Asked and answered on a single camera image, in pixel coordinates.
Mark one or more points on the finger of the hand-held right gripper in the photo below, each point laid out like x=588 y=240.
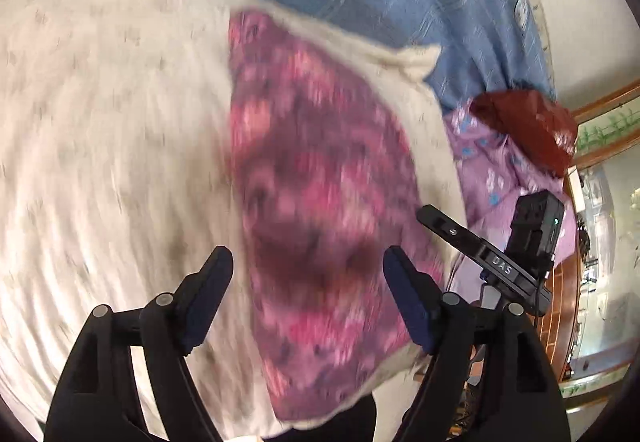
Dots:
x=447 y=228

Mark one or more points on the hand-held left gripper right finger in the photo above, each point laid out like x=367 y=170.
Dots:
x=410 y=297

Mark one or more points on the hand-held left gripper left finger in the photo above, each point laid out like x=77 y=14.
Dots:
x=210 y=292

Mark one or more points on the pink patterned cloth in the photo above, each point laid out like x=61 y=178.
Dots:
x=310 y=172

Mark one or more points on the glass cabinet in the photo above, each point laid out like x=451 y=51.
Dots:
x=610 y=247

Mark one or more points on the lilac printed cloth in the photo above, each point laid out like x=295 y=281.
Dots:
x=490 y=162

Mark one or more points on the red cloth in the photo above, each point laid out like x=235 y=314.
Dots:
x=525 y=122

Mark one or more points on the framed green painting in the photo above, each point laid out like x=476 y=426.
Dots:
x=610 y=127

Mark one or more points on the cream blanket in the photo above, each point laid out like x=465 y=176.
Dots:
x=100 y=122

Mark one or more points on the wooden bed frame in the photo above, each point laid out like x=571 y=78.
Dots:
x=555 y=327

